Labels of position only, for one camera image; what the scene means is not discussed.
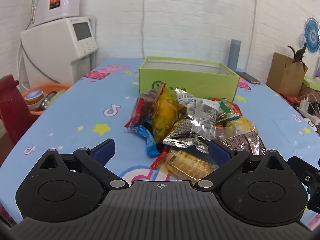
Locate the dark brown cookie packet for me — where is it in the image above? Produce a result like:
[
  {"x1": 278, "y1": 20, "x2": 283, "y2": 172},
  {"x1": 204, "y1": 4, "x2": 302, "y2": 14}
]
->
[{"x1": 225, "y1": 131, "x2": 266, "y2": 155}]

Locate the clear cracker packet green band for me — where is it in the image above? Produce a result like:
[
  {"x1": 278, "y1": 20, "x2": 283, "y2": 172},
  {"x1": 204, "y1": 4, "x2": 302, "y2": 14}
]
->
[{"x1": 150, "y1": 146, "x2": 218, "y2": 184}]

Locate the red fried snack bag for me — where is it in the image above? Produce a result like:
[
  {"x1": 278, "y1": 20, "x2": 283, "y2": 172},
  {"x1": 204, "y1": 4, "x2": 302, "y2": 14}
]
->
[{"x1": 211, "y1": 98, "x2": 242, "y2": 123}]

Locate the silver foil snack bag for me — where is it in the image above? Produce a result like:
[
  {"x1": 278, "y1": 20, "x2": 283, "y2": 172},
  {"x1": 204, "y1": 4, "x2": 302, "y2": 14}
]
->
[{"x1": 163, "y1": 88, "x2": 220, "y2": 154}]

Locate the blue candy packet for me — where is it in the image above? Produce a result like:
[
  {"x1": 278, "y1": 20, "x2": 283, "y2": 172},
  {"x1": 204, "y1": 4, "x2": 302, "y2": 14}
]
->
[{"x1": 131, "y1": 122, "x2": 164, "y2": 157}]

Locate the yellow chips bag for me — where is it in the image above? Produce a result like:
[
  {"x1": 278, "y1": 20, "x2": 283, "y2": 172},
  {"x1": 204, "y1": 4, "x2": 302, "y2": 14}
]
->
[{"x1": 151, "y1": 84, "x2": 187, "y2": 144}]

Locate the red dates snack packet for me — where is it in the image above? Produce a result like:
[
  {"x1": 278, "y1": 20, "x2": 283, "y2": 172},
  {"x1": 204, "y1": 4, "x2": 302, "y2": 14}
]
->
[{"x1": 125, "y1": 88, "x2": 160, "y2": 128}]

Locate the white power strip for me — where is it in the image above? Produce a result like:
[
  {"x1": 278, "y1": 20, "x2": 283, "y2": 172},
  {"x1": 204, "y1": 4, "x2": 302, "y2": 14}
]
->
[{"x1": 297, "y1": 99, "x2": 319, "y2": 133}]

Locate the red plastic stool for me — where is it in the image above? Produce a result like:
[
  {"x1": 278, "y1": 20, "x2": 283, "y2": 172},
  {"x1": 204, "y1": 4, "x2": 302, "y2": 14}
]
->
[{"x1": 0, "y1": 75, "x2": 35, "y2": 145}]

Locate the light green flat box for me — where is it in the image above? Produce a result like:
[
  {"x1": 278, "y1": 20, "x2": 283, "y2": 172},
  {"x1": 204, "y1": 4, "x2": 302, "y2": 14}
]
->
[{"x1": 303, "y1": 76, "x2": 320, "y2": 92}]

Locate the blue cartoon tablecloth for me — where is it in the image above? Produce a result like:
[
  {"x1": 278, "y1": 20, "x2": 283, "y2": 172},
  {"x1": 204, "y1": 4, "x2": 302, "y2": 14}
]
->
[{"x1": 1, "y1": 58, "x2": 319, "y2": 222}]

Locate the brown cardboard box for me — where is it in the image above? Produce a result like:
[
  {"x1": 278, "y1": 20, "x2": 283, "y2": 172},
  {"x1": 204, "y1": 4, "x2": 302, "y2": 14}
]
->
[{"x1": 266, "y1": 52, "x2": 308, "y2": 96}]

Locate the orange plastic basin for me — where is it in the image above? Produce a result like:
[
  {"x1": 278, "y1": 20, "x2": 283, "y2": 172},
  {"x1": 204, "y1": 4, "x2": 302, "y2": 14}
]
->
[{"x1": 22, "y1": 83, "x2": 71, "y2": 118}]

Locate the smartphone red case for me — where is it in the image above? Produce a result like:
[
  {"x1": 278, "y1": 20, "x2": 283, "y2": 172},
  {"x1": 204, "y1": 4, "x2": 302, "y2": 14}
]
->
[{"x1": 236, "y1": 71, "x2": 261, "y2": 85}]

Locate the green cardboard box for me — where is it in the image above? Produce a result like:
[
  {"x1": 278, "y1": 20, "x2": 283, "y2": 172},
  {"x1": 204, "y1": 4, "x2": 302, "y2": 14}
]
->
[{"x1": 139, "y1": 56, "x2": 240, "y2": 101}]

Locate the dark dried plant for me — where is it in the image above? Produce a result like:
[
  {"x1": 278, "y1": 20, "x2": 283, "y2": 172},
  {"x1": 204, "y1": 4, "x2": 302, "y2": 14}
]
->
[{"x1": 287, "y1": 42, "x2": 306, "y2": 72}]

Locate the grey cylindrical bottle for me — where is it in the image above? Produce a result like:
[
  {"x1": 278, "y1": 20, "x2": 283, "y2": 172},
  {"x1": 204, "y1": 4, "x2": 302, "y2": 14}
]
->
[{"x1": 227, "y1": 39, "x2": 241, "y2": 72}]

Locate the white water purifier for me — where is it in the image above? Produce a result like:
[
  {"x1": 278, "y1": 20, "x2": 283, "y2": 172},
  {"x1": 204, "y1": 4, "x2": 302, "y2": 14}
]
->
[{"x1": 21, "y1": 17, "x2": 98, "y2": 87}]

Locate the blue paper fan decoration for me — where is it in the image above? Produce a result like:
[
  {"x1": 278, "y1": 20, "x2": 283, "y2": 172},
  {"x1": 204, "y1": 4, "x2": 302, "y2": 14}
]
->
[{"x1": 299, "y1": 17, "x2": 319, "y2": 54}]

